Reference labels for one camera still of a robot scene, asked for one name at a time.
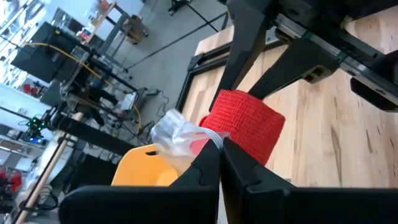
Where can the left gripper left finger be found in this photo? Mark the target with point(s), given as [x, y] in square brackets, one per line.
[140, 205]

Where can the yellow plastic bin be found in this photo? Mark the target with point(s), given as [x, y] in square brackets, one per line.
[140, 171]

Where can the thick black bar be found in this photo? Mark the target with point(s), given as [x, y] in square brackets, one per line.
[93, 135]

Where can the wooden pole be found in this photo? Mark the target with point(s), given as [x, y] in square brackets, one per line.
[46, 174]

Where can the wooden table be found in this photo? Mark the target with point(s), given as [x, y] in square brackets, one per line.
[118, 25]

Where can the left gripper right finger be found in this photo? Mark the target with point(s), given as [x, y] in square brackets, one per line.
[311, 208]

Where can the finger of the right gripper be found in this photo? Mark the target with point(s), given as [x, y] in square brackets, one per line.
[245, 37]
[295, 65]

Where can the red elastic bandage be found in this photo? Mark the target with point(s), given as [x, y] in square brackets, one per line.
[248, 124]

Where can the clear plastic zip bag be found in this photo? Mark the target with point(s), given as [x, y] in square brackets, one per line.
[174, 133]

